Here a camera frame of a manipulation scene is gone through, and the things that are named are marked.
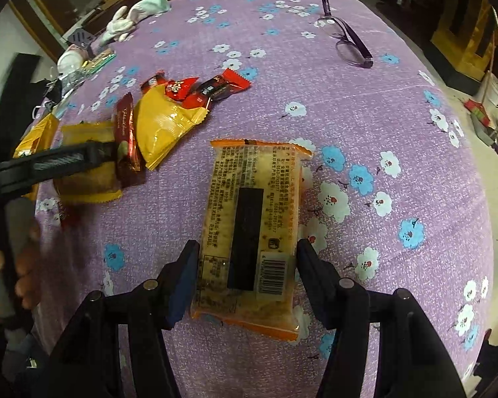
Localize long orange cake packet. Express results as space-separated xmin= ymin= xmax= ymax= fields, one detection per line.
xmin=191 ymin=139 xmax=312 ymax=341

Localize yellow pastry packet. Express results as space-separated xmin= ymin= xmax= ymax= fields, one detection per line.
xmin=53 ymin=119 xmax=122 ymax=205

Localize dark red Golden Crown wafer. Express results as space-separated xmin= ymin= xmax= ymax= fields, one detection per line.
xmin=114 ymin=93 xmax=145 ymax=188

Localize yellow foil snack packet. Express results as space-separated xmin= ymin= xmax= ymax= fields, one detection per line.
xmin=135 ymin=85 xmax=208 ymax=171

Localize small red candy packet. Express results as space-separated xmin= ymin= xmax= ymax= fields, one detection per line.
xmin=165 ymin=77 xmax=198 ymax=101

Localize red black candy packet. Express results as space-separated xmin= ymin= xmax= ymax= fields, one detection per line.
xmin=182 ymin=68 xmax=251 ymax=109

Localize person's left hand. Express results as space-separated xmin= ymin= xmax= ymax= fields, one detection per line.
xmin=0 ymin=223 xmax=43 ymax=324

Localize yellow tray with white bottom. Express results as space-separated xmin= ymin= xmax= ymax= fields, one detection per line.
xmin=13 ymin=113 xmax=59 ymax=158

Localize black leather sofa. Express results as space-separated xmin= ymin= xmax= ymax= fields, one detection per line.
xmin=0 ymin=53 xmax=49 ymax=156

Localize purple floral tablecloth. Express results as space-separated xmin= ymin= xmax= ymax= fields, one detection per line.
xmin=36 ymin=0 xmax=493 ymax=397

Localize white round container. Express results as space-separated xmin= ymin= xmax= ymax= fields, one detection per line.
xmin=56 ymin=44 xmax=89 ymax=76

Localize round biscuit green packet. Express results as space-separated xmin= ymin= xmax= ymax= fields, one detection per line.
xmin=82 ymin=48 xmax=116 ymax=76

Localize purple perforated stand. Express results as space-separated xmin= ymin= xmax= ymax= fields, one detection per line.
xmin=67 ymin=28 xmax=96 ymax=49

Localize white plush toy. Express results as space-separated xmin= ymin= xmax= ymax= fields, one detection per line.
xmin=100 ymin=0 xmax=172 ymax=46

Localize purple eyeglasses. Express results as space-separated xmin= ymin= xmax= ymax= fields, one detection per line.
xmin=317 ymin=0 xmax=373 ymax=69

